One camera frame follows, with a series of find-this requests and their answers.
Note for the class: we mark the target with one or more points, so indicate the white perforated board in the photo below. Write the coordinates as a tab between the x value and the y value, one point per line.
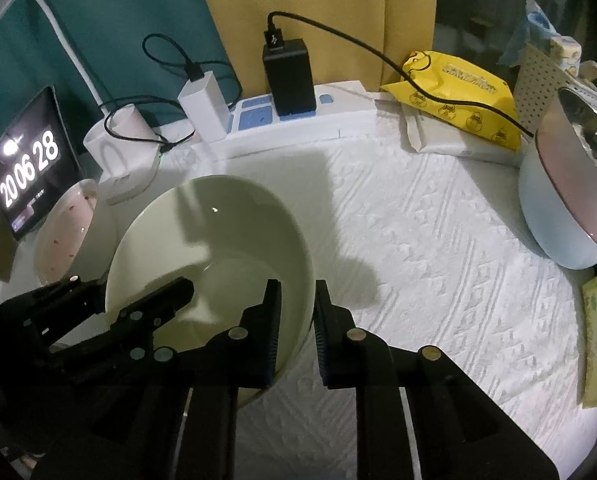
538	85

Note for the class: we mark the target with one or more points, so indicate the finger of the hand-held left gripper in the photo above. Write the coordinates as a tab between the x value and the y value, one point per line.
63	302
153	305

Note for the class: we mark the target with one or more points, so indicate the white power strip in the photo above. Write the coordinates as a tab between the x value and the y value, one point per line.
348	110

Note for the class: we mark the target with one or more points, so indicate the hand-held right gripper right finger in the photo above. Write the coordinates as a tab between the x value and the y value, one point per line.
321	340

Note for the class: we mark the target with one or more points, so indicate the white textured table cloth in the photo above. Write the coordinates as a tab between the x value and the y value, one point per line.
428	260

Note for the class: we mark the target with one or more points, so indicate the teal curtain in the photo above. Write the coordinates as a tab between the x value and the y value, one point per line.
128	0

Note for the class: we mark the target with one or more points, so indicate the white tissue packet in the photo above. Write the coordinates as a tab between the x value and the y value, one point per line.
453	144

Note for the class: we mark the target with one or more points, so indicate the white desk lamp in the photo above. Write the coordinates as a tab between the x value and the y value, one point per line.
123	165

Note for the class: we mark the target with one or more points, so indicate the black charger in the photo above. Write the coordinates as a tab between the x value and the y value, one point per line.
288	75

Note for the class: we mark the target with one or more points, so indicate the yellow wipes packet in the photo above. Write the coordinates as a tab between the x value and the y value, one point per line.
458	95

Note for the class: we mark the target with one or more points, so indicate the tablet with clock display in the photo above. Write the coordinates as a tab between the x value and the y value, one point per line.
28	160

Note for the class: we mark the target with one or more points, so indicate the pink strawberry pattern bowl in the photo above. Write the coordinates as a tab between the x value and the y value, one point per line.
63	230

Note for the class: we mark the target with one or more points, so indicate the plain pink bowl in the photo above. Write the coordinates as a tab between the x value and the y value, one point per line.
573	175

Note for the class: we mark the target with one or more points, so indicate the pale yellow bowl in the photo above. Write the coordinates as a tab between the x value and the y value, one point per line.
218	230

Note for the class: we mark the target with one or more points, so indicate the white charger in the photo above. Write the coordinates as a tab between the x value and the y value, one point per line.
203	105

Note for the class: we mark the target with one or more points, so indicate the blue cloth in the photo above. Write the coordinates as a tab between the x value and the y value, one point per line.
533	30

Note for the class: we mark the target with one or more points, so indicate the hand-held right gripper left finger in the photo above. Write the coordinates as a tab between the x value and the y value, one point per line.
273	340

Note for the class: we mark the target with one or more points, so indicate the metal bowl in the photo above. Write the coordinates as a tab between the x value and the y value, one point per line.
583	115

